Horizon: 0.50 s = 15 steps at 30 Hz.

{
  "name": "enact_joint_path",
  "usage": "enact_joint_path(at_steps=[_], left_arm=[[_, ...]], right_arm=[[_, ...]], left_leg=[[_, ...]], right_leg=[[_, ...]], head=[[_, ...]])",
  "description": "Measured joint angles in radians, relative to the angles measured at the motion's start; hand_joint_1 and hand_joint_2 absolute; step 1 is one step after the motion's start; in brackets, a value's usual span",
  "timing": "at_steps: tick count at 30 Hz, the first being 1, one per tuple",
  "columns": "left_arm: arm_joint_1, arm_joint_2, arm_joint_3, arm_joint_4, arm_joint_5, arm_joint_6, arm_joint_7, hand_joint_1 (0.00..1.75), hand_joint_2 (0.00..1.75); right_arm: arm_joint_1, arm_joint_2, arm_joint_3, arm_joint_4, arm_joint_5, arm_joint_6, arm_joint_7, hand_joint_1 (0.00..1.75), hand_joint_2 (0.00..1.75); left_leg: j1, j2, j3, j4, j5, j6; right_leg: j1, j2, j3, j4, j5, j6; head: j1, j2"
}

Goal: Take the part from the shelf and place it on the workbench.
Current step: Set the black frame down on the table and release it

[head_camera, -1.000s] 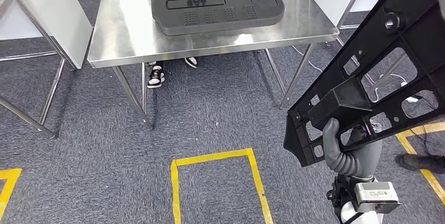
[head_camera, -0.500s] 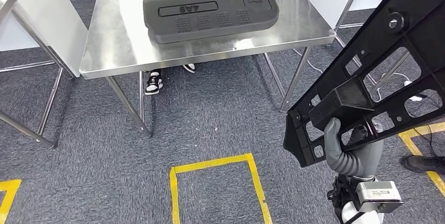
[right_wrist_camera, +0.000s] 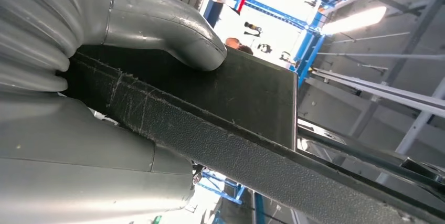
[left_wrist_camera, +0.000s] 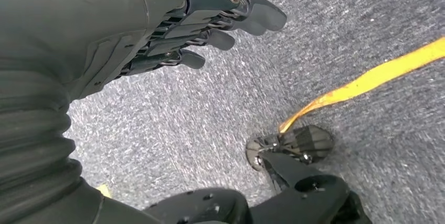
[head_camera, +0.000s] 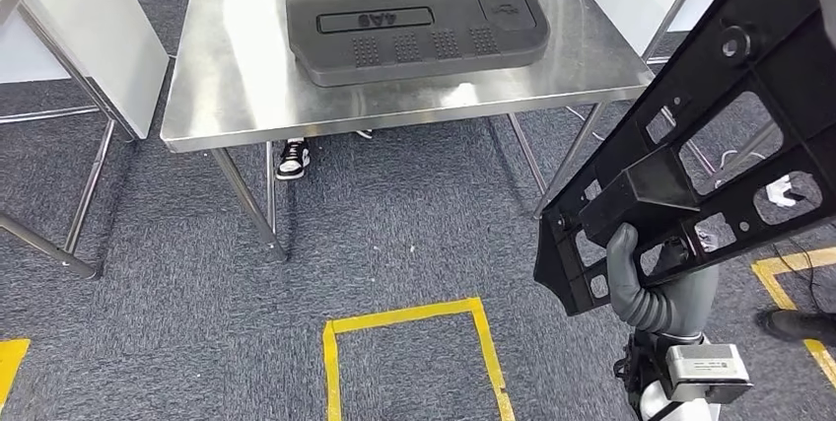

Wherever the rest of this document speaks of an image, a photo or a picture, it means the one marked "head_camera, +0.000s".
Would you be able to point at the black plastic mounting plate part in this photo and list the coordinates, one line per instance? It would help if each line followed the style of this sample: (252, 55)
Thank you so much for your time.
(784, 46)

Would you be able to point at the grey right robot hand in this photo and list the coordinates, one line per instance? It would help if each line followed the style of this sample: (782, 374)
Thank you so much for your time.
(679, 310)

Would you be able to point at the black moulded engine cover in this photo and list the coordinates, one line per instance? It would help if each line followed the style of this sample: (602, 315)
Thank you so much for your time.
(418, 39)

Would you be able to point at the white power plug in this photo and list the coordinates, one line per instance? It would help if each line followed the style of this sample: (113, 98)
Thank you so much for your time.
(784, 191)

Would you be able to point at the stainless steel workbench table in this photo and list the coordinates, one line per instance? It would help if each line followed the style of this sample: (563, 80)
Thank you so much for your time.
(228, 78)

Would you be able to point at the yellow floor tape square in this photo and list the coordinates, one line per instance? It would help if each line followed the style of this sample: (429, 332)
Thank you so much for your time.
(793, 260)
(12, 366)
(405, 317)

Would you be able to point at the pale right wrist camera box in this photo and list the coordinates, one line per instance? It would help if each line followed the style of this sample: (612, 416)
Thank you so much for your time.
(708, 369)

